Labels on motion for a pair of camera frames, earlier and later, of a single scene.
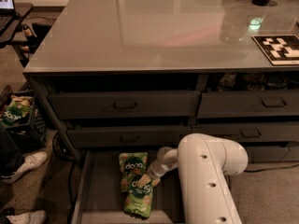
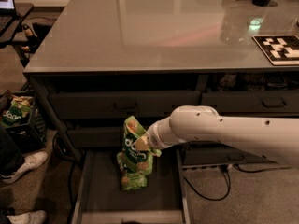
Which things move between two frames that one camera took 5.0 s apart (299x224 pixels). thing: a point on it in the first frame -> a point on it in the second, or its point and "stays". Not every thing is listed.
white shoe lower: x=36 y=217 stays
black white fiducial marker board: x=281 y=49 stays
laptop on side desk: x=8 y=17 stays
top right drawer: x=248 y=105 stays
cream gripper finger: x=145 y=180 -> x=141 y=144
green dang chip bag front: x=139 y=200 -> x=135 y=165
